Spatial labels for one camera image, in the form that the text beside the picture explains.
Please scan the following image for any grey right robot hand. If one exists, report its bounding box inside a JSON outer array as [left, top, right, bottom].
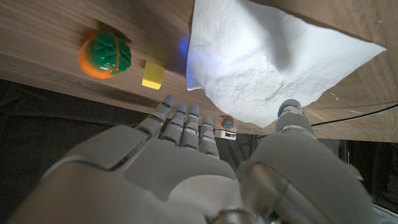
[[6, 95, 377, 224]]

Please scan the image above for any white cloth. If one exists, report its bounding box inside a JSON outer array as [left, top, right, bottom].
[[185, 0, 387, 129]]

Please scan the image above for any yellow block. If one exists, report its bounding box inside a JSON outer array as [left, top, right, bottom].
[[141, 60, 165, 91]]

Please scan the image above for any toy carrot with green leaves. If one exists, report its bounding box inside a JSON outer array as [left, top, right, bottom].
[[78, 29, 132, 80]]

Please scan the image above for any white power strip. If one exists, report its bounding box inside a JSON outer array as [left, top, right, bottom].
[[214, 129, 238, 142]]

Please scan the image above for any black power strip cable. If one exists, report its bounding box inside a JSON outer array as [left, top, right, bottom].
[[223, 134, 272, 160]]

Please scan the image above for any thin black hanging cable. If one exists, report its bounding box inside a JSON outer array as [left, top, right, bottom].
[[310, 103, 398, 127]]

